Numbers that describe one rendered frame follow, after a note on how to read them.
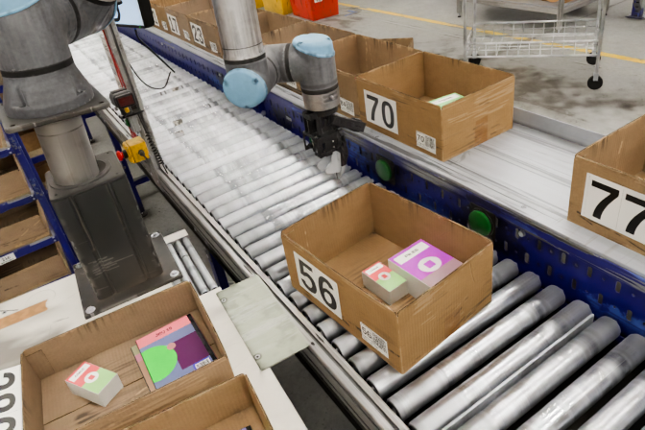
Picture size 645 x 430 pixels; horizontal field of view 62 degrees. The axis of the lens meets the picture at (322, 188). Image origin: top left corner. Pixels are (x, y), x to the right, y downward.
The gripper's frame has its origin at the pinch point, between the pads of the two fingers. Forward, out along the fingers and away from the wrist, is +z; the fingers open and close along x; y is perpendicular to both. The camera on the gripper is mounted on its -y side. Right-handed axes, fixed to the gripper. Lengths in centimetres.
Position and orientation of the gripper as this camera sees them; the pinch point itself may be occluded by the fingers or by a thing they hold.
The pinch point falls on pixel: (340, 173)
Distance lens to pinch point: 141.6
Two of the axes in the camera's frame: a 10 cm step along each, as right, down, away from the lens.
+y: -8.2, 3.9, -4.2
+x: 5.6, 3.6, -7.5
